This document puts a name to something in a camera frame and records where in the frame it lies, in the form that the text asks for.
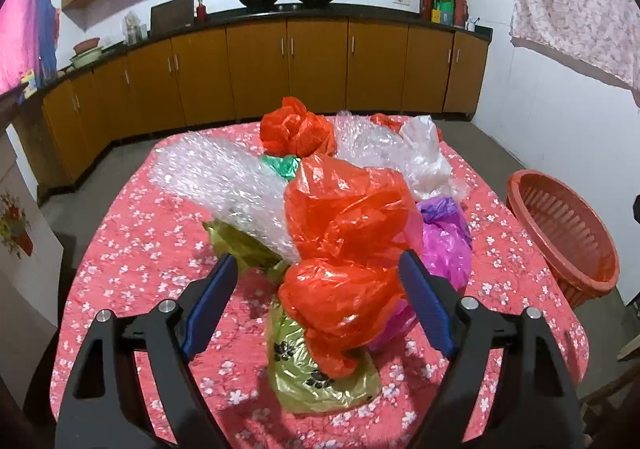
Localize olive green plastic bag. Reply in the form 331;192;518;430
202;219;288;286

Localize white plastic bag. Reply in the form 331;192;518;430
399;115;468;204

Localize magenta plastic bag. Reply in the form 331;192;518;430
369;216;474;351

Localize red plastic basket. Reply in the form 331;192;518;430
506;169;621;309

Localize yellow-green printed plastic bag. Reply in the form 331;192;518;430
266;299;384;416

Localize wooden chair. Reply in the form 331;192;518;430
577;336;640;432

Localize purple plastic bag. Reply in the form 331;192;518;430
417;196;466;229

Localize black kitchen countertop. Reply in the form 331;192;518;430
17;2;494;97

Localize red floral tablecloth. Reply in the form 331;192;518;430
50;114;590;449

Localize dark cutting board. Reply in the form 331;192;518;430
150;0;196;36

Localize white cabinet with flower print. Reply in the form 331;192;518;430
0;122;65;327

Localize wooden base cabinets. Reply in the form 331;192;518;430
41;16;489;186

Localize red basin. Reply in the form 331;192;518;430
73;36;104;56

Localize large clear bubble wrap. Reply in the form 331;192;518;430
149;132;302;264

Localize clear jars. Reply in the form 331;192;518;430
123;10;149;46

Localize magenta hanging cloth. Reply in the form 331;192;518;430
0;0;60;96

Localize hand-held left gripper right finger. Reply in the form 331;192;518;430
398;249;586;449

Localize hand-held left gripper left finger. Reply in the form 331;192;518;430
55;253;238;449

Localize small orange plastic bag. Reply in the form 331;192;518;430
370;112;403;131

